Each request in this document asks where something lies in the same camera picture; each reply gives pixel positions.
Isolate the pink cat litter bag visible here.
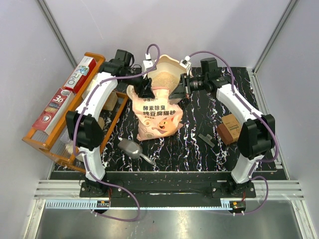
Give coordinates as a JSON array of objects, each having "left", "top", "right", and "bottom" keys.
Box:
[{"left": 132, "top": 87, "right": 183, "bottom": 141}]

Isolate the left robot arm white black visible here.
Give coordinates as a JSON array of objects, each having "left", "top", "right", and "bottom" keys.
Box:
[{"left": 66, "top": 49, "right": 155, "bottom": 197}]

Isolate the red white RiO toothpaste box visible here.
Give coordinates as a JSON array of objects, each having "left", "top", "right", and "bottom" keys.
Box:
[{"left": 63, "top": 56, "right": 96, "bottom": 94}]

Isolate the purple cable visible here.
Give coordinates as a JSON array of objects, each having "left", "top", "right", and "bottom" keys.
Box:
[
  {"left": 184, "top": 51, "right": 279, "bottom": 216},
  {"left": 72, "top": 44, "right": 160, "bottom": 222}
]

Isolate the tan sponge block in rack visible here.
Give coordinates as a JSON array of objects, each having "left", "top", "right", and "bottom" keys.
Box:
[{"left": 103, "top": 92, "right": 118, "bottom": 111}]

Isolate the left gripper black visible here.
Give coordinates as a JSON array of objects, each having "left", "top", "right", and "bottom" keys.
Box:
[{"left": 121, "top": 68, "right": 156, "bottom": 99}]

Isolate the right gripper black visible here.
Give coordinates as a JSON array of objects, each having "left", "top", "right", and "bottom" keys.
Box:
[{"left": 169, "top": 73, "right": 208, "bottom": 100}]

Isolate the cream plastic litter box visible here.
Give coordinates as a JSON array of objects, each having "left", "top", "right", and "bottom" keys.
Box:
[{"left": 127, "top": 54, "right": 186, "bottom": 105}]

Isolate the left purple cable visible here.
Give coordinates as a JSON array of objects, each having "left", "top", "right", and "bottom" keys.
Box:
[{"left": 72, "top": 44, "right": 160, "bottom": 222}]

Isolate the grey metal scoop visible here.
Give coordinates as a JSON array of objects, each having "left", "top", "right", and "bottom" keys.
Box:
[{"left": 118, "top": 138, "right": 156, "bottom": 166}]

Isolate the red 3D toothpaste box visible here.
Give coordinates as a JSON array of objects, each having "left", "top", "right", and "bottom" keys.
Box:
[{"left": 32, "top": 88, "right": 75, "bottom": 135}]

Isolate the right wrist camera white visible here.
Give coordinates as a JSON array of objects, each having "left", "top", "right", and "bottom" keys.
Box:
[{"left": 179, "top": 56, "right": 191, "bottom": 75}]

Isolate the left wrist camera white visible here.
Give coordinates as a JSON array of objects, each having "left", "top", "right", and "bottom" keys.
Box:
[{"left": 142, "top": 53, "right": 157, "bottom": 72}]

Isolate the grey bag clip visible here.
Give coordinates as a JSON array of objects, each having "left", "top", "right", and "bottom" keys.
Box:
[{"left": 198, "top": 133, "right": 215, "bottom": 148}]

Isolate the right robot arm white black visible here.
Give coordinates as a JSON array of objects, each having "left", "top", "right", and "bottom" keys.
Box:
[{"left": 169, "top": 56, "right": 275, "bottom": 197}]

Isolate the orange wooden shelf rack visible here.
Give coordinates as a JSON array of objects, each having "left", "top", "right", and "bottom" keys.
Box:
[{"left": 21, "top": 52, "right": 129, "bottom": 174}]

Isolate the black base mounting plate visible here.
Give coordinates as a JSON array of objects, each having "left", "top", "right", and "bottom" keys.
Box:
[{"left": 79, "top": 171, "right": 257, "bottom": 200}]

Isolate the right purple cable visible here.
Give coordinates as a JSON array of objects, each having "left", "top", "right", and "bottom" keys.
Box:
[{"left": 184, "top": 51, "right": 279, "bottom": 216}]

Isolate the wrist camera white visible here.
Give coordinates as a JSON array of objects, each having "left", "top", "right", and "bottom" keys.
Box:
[
  {"left": 179, "top": 56, "right": 191, "bottom": 75},
  {"left": 142, "top": 53, "right": 157, "bottom": 72}
]

